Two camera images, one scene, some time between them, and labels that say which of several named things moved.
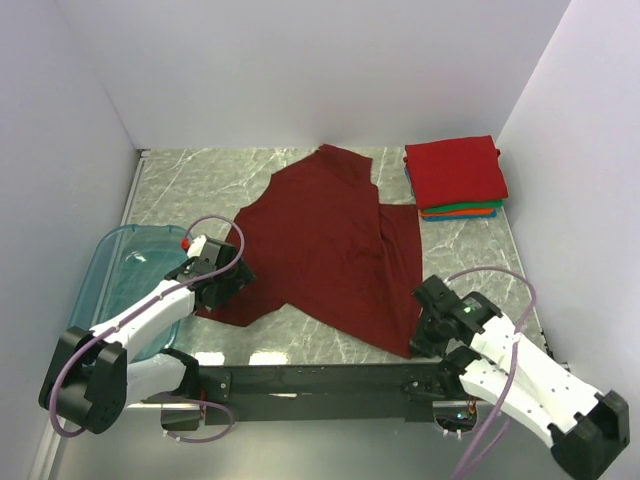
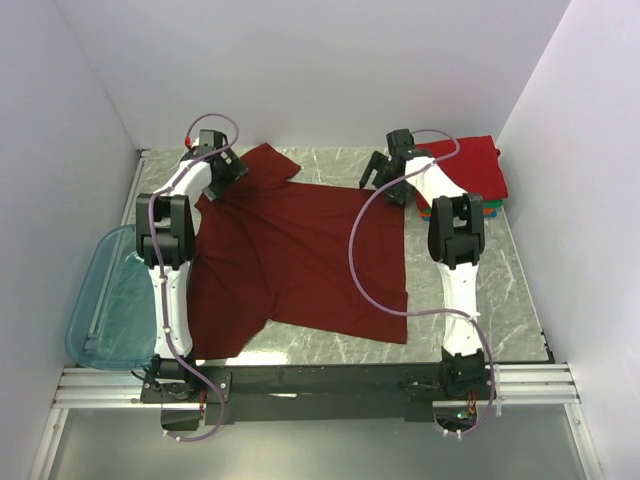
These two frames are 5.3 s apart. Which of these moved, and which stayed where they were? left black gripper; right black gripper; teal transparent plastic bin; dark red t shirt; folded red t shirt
Moved: left black gripper; dark red t shirt; right black gripper
Stayed: folded red t shirt; teal transparent plastic bin
